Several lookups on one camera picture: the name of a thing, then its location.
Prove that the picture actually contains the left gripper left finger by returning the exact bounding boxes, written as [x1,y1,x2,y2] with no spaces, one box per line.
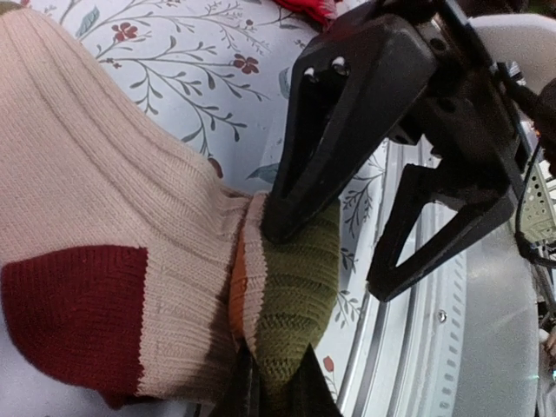
[228,342,272,417]

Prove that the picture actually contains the floral patterned table mat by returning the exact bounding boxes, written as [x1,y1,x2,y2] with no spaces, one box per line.
[29,1,388,416]

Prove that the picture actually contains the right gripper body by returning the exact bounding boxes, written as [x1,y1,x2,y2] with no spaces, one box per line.
[381,1,528,201]

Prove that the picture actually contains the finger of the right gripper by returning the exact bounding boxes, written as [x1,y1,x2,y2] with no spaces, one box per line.
[261,12,437,243]
[367,162,516,301]

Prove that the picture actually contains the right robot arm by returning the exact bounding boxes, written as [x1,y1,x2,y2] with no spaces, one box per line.
[261,1,555,301]

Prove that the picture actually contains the red beige character sock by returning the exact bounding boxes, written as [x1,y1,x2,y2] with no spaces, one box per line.
[275,0,338,23]

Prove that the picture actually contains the aluminium front rail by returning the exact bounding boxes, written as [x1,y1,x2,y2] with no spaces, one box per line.
[338,142,544,417]

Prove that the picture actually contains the striped beige knit sock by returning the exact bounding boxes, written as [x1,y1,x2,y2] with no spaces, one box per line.
[1,2,340,416]

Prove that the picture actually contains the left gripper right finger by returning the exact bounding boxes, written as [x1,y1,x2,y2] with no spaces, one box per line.
[286,345,341,417]

